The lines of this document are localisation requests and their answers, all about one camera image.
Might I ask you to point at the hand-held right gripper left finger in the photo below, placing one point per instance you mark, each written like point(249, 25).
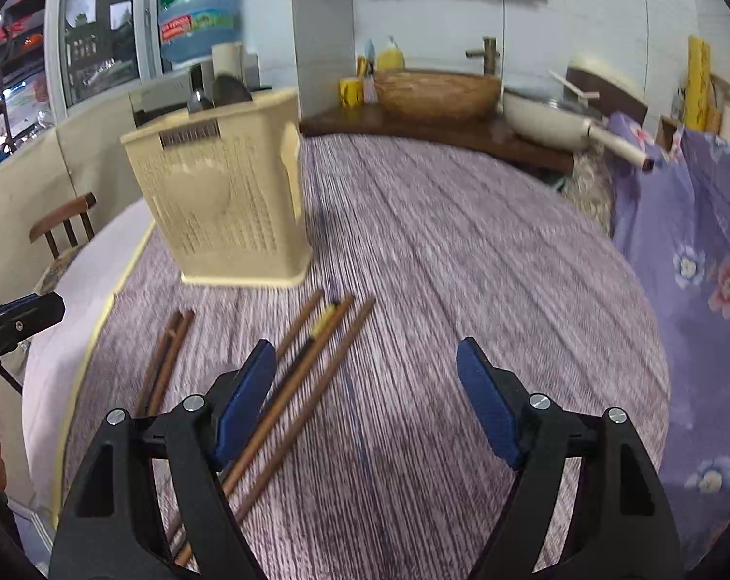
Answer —
point(244, 411)

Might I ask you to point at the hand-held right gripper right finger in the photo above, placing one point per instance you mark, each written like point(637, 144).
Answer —
point(488, 405)

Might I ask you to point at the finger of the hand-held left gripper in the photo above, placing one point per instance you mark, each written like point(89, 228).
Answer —
point(20, 320)

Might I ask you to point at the black chopstick with yellow band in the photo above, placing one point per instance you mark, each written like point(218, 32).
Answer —
point(322, 321)

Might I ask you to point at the beige plastic utensil basket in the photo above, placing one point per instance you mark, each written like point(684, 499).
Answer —
point(220, 205)

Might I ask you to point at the black kitchen utensil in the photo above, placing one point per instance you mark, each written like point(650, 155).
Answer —
point(232, 90)

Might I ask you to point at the printed chair cushion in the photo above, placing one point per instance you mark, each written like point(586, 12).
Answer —
point(57, 272)

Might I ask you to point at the wooden chair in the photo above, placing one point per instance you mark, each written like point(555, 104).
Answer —
point(63, 217)

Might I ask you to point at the beige cloth cover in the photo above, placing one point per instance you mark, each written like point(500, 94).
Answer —
point(51, 181)

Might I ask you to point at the purple floral cloth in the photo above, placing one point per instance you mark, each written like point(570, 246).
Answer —
point(691, 223)

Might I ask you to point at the white pan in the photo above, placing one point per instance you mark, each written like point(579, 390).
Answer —
point(546, 127)

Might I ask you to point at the dark wooden vanity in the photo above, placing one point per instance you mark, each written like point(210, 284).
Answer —
point(401, 127)

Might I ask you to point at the woven basin sink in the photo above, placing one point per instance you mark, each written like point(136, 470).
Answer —
point(437, 96)

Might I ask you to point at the small wooden box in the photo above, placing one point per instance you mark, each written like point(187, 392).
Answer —
point(668, 133)

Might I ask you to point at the white rice paddle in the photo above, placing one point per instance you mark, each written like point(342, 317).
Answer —
point(573, 87)

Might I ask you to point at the dotted cup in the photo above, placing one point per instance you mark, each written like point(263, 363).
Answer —
point(371, 90)

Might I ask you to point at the yellow cup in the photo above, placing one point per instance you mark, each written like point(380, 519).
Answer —
point(351, 92)

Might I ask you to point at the white rice cooker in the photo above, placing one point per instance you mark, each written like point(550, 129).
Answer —
point(606, 81)

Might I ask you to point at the brass faucet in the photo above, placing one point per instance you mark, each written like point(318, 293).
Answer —
point(488, 54)

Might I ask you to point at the yellow soap bottle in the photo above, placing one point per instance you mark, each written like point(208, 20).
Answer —
point(391, 57)

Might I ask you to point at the blue water jug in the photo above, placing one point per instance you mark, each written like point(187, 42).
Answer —
point(198, 6)

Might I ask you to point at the blue toothbrush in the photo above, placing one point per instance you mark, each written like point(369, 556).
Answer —
point(369, 51)

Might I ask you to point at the yellow wrap roll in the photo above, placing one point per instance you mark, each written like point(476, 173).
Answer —
point(700, 84)

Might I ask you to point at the window frame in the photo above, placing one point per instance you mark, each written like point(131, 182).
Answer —
point(54, 30)

